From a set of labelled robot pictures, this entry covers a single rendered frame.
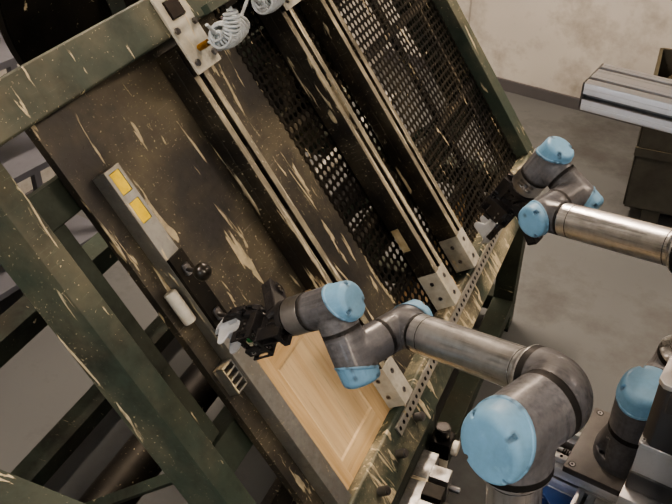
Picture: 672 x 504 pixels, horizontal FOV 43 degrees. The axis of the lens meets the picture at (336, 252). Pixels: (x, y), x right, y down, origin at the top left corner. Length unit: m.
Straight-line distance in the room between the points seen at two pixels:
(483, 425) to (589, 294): 3.09
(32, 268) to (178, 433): 0.42
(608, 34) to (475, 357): 4.53
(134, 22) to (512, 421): 1.17
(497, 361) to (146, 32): 1.03
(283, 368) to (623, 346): 2.32
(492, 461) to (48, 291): 0.87
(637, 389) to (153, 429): 1.02
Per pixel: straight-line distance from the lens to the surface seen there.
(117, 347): 1.68
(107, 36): 1.86
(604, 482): 2.07
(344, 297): 1.51
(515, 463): 1.25
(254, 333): 1.64
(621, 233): 1.80
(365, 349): 1.55
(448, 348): 1.51
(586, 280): 4.41
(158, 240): 1.82
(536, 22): 6.00
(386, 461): 2.23
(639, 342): 4.12
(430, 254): 2.60
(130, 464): 2.47
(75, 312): 1.66
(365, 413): 2.25
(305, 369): 2.09
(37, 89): 1.69
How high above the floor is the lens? 2.56
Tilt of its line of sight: 36 degrees down
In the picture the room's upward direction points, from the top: 1 degrees clockwise
